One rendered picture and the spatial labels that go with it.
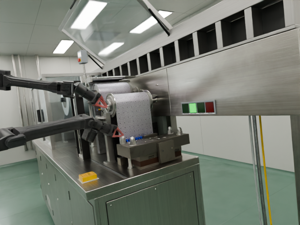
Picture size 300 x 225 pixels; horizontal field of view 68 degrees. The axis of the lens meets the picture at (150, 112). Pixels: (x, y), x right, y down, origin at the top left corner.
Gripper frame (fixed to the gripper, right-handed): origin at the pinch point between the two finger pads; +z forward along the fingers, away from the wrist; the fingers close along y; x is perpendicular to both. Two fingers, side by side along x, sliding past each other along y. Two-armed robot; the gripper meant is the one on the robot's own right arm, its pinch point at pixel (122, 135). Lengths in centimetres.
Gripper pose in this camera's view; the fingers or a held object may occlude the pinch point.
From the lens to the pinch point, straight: 133.5
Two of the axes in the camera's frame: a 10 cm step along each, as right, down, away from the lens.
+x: 3.3, -9.2, 2.2
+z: 7.8, 4.0, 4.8
